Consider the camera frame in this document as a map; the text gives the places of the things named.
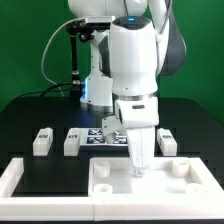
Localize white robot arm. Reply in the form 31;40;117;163
68;0;186;176

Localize white desk top panel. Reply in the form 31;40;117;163
88;157;224;196

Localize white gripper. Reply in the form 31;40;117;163
115;97;159;177

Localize marker tag base plate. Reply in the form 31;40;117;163
80;128;127;146

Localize grey camera cable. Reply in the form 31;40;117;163
40;17;87;98

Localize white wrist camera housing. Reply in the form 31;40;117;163
102;115;124;144

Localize black cables on table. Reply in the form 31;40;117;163
6;81;83;104

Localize grey camera on stand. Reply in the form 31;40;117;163
85;16;115;30

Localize white U-shaped fence frame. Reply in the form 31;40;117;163
0;158;224;221

